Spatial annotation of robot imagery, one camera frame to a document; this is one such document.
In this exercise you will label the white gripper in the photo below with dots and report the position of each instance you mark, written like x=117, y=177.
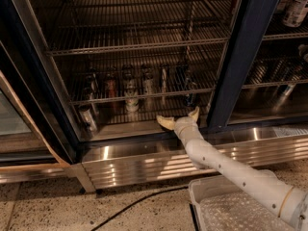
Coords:
x=184, y=124

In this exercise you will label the blue pepsi can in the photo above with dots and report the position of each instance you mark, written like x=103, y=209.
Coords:
x=190, y=97

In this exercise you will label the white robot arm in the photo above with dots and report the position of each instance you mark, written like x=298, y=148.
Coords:
x=285, y=201

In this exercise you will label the dark blue can back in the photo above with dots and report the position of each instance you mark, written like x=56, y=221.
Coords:
x=180, y=74

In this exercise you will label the slim white red can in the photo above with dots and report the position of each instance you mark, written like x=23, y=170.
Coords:
x=164, y=76

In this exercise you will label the white red can front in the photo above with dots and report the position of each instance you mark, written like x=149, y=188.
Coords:
x=131, y=101

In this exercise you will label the white silver can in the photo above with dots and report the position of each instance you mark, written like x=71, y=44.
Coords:
x=147, y=79

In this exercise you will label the white can behind front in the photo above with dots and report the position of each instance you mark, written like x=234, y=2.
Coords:
x=128, y=77

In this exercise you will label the red orange can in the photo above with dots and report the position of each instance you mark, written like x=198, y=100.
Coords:
x=110, y=82

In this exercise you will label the stainless steel fridge base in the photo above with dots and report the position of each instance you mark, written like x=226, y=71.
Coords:
x=110, y=164

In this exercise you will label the dark can back left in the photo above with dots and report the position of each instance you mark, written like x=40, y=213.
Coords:
x=91, y=89

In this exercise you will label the silver can front left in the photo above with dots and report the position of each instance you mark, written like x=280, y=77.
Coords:
x=87, y=117

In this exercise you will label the dark blue fridge pillar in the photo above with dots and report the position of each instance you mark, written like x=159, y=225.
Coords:
x=250, y=26

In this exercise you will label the open glass fridge door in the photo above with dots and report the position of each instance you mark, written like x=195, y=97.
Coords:
x=37, y=140

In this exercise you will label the white can upper right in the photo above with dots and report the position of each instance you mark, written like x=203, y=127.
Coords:
x=295, y=13

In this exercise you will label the translucent plastic bin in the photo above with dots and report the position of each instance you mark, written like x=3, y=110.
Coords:
x=218, y=185

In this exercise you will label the bubble wrap sheet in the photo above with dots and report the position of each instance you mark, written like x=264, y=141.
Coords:
x=237, y=211

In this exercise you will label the bottom wire shelf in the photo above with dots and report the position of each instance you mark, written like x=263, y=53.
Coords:
x=109, y=111

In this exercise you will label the right compartment wire shelf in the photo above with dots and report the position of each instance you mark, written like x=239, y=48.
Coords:
x=277, y=65

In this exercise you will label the middle wire shelf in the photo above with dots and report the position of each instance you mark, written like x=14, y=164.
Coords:
x=68, y=41

